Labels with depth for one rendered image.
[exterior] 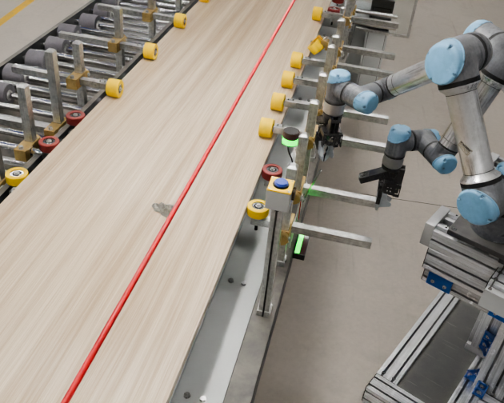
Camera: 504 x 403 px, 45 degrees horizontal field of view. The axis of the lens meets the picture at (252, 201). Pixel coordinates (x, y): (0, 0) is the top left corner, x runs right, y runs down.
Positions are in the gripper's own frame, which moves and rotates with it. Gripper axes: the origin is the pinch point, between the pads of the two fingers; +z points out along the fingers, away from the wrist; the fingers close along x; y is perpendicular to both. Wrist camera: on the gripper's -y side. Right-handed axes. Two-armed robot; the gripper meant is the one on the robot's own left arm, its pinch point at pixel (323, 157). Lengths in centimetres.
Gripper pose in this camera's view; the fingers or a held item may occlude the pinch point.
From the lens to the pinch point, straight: 232.3
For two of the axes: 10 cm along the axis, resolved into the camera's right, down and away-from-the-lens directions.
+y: 1.2, 6.0, -7.9
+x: 9.9, -0.1, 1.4
